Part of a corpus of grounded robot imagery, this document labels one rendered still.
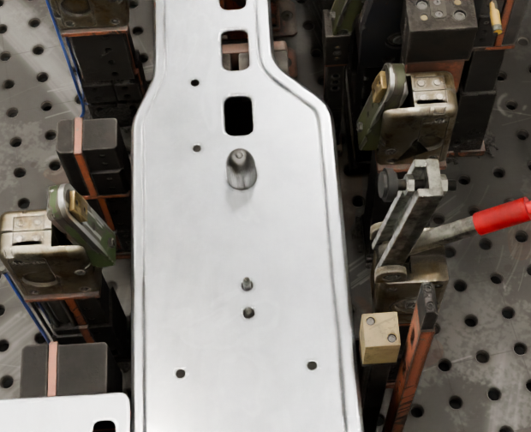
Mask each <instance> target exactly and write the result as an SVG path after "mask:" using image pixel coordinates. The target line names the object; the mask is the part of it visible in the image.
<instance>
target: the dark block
mask: <svg viewBox="0 0 531 432"><path fill-rule="evenodd" d="M400 28H401V35H402V42H403V43H402V49H401V56H400V62H399V63H403V64H404V66H405V72H406V73H416V72H430V71H448V72H450V73H451V74H452V75H453V78H454V83H455V89H456V93H457V90H458V87H459V83H460V80H461V76H462V69H463V65H464V62H465V61H468V60H469V59H470V57H471V53H472V50H473V46H474V40H475V36H476V33H477V29H478V23H477V18H476V13H475V7H474V0H403V11H402V17H401V23H400Z"/></svg>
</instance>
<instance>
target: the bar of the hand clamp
mask: <svg viewBox="0 0 531 432"><path fill-rule="evenodd" d="M456 187H457V183H456V180H455V179H447V177H446V175H445V174H440V169H439V161H438V160H437V159H414V161H413V163H412V165H411V166H410V168H409V171H408V173H407V174H405V176H404V178H403V179H398V178H397V173H396V172H395V171H394V170H393V169H392V168H384V169H383V170H382V171H381V172H380V173H379V180H378V191H379V197H380V198H382V200H383V201H390V202H392V201H393V199H394V198H395V199H394V201H393V202H392V204H391V207H390V209H389V211H388V213H387V214H386V216H385V219H384V221H383V223H382V225H381V226H380V228H379V231H378V233H377V235H376V237H375V238H374V240H373V243H372V248H373V250H379V245H381V244H382V242H384V241H390V242H389V244H388V246H387V248H386V249H385V252H384V253H383V255H382V257H381V259H380V261H379V263H378V265H377V266H376V268H375V270H376V269H377V268H379V267H382V266H388V265H401V266H403V264H404V262H405V261H406V260H407V258H408V256H409V254H410V252H411V251H412V249H413V247H414V246H415V244H416V242H417V241H418V239H419V237H420V236H421V233H422V232H423V231H424V229H425V227H426V226H427V223H428V221H429V220H430V218H431V217H432V216H433V213H434V212H435V210H436V208H437V206H438V205H439V203H440V202H441V200H442V198H443V196H445V195H446V193H447V192H448V191H456ZM397 191H398V192H397ZM375 270H374V272H375Z"/></svg>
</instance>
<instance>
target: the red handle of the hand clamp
mask: <svg viewBox="0 0 531 432"><path fill-rule="evenodd" d="M530 220H531V201H529V199H528V198H527V197H523V198H520V199H517V200H514V201H509V202H506V203H504V204H501V205H498V206H496V207H490V208H488V209H485V210H482V211H479V212H477V213H474V214H473V216H470V217H467V218H465V219H459V220H457V221H454V222H451V223H449V224H446V225H441V226H438V227H435V228H432V229H430V230H426V231H423V232H422V233H421V236H420V237H419V239H418V241H417V242H416V244H415V246H414V247H413V249H412V251H411V252H410V254H409V255H414V254H417V253H420V252H422V251H426V250H429V249H433V248H437V247H439V246H442V245H445V244H448V243H453V242H455V241H459V240H462V239H464V238H467V237H472V236H475V235H478V234H480V235H481V236H483V235H486V234H488V233H491V232H495V231H499V230H502V229H505V228H508V227H511V226H514V225H519V224H521V223H525V222H528V221H530ZM389 242H390V241H384V242H382V244H381V245H379V258H380V259H381V257H382V255H383V253H384V252H385V249H386V248H387V246H388V244H389Z"/></svg>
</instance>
